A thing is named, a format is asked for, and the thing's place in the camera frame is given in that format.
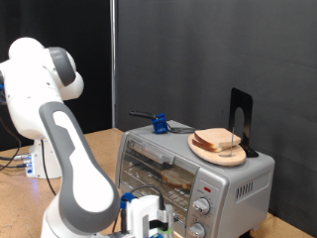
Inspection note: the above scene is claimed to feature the white bread slice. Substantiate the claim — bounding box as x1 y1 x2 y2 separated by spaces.
193 127 242 150
159 168 194 190
191 138 229 154

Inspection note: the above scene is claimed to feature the clear acrylic stopper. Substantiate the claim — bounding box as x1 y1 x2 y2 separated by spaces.
227 127 237 158

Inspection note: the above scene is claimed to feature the black metal bookend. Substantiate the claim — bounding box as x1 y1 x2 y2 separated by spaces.
228 87 260 159

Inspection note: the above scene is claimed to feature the wire oven rack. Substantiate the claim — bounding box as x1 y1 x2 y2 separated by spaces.
123 162 196 212

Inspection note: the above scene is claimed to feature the blue cable clip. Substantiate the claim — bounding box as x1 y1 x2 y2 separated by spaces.
119 192 137 210

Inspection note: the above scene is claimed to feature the metal pole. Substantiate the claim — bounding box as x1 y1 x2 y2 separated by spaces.
109 0 118 129

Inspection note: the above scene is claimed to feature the silver toaster oven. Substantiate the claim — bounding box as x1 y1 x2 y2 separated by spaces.
115 120 275 238

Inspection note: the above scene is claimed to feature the black base cable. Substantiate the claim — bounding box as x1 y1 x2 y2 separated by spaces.
0 163 28 170

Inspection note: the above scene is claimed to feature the blue spatula grip block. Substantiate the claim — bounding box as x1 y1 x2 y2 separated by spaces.
151 113 169 135

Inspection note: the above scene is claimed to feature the silver oven knob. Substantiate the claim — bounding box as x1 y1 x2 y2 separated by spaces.
192 197 212 216
187 221 207 238

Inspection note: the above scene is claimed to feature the slotted metal spatula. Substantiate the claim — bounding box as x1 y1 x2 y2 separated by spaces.
128 110 197 135

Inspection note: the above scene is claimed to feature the base cable with metal connector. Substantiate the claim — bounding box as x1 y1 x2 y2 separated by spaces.
0 154 33 163

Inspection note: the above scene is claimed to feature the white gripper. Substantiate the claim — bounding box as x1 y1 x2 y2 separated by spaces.
127 194 175 238

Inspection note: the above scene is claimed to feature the round wooden plate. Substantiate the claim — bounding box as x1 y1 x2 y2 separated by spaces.
187 133 248 168

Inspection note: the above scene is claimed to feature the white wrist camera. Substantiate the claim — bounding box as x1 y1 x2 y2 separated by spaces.
155 203 175 236

